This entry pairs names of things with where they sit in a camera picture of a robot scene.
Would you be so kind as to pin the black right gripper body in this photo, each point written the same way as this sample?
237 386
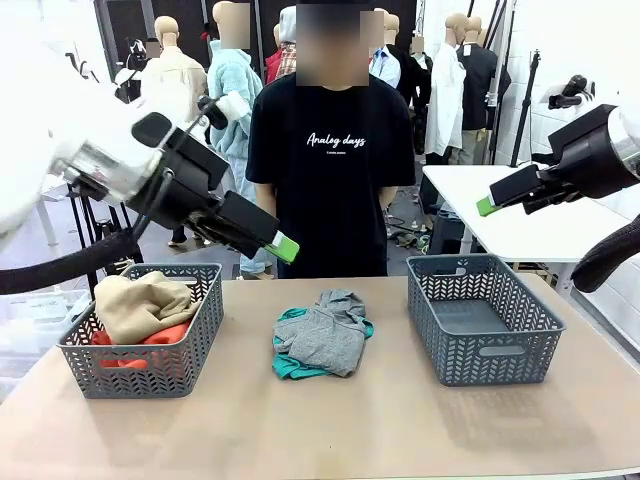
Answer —
585 150

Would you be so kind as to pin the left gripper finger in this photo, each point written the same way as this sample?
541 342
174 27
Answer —
220 237
247 217

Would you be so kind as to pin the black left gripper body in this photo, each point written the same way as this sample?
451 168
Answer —
190 185

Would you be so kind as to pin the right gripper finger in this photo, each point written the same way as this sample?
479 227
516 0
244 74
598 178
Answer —
515 186
547 200

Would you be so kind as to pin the beige garment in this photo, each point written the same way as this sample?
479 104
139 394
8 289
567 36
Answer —
140 305

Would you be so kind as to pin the orange garment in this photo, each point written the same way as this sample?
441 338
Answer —
160 340

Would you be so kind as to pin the grey garment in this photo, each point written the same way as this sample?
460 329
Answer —
325 335

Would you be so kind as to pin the teal garment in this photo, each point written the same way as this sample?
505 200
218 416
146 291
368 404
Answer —
287 370

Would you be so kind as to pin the person's right forearm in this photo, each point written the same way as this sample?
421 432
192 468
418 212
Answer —
267 200

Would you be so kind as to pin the person's left forearm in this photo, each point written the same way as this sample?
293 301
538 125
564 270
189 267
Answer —
387 196

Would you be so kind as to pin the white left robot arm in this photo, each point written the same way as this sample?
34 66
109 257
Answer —
60 140

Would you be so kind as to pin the large white table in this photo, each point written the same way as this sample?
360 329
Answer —
500 235

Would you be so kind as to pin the black light stand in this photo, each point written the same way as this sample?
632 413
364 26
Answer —
525 110

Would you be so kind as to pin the black storage bin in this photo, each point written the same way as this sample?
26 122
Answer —
450 232

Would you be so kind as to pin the person in black T-shirt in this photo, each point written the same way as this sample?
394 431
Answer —
330 200

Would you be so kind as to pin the black tripod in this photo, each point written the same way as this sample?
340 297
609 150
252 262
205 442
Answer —
107 227

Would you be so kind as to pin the mannequin in black shirt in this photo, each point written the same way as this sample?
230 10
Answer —
480 85

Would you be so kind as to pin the mannequin in white shirt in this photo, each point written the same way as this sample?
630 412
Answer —
445 100

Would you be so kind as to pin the mannequin in cream shirt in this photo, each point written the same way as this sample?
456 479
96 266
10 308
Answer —
175 75

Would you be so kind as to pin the black leaning poles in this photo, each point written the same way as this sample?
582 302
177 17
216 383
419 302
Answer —
502 75

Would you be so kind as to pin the mannequin in light blue fleece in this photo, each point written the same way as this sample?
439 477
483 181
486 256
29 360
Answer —
235 75

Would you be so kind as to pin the background person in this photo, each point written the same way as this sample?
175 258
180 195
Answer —
152 48

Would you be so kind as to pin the mannequin in black suit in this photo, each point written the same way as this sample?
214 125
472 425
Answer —
415 85

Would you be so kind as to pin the mannequin in red top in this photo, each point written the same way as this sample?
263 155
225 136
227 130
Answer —
272 67

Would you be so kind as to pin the small white desk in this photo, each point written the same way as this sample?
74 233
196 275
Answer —
47 210

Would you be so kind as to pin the grey plastic lattice basket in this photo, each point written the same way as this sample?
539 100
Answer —
480 360
150 370

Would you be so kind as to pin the mannequin in plaid hooded shirt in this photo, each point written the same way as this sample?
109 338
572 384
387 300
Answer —
287 45

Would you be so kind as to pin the mannequin in pale blue shirt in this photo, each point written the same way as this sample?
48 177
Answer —
386 65

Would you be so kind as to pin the clear plastic storage box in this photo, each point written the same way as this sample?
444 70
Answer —
35 325

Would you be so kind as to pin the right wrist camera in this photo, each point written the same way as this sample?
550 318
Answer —
572 92

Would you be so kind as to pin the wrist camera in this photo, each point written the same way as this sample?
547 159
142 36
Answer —
232 107
572 92

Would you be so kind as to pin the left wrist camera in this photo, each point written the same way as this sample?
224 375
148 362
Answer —
232 107

